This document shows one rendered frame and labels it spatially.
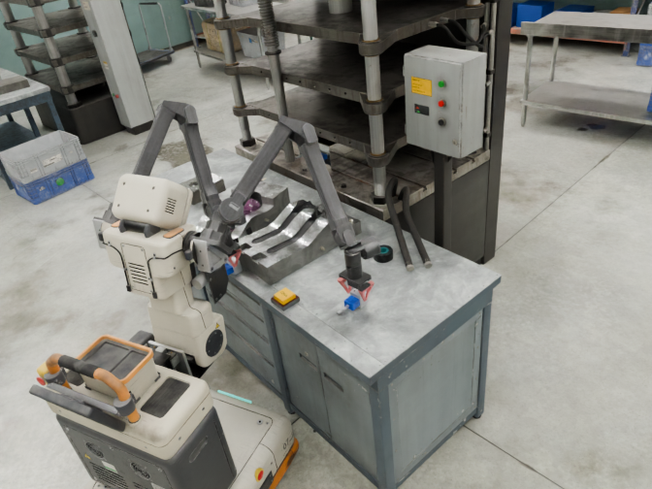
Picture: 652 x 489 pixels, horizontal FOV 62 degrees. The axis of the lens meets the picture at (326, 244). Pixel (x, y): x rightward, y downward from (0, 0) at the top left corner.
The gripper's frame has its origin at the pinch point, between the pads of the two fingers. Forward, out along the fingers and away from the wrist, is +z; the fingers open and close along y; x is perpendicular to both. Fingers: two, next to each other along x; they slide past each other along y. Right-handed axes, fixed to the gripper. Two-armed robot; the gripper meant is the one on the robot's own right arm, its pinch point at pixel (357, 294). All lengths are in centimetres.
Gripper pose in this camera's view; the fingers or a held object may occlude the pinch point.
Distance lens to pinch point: 198.8
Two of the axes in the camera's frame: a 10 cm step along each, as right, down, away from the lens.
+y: -7.1, -3.2, 6.2
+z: 1.2, 8.2, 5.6
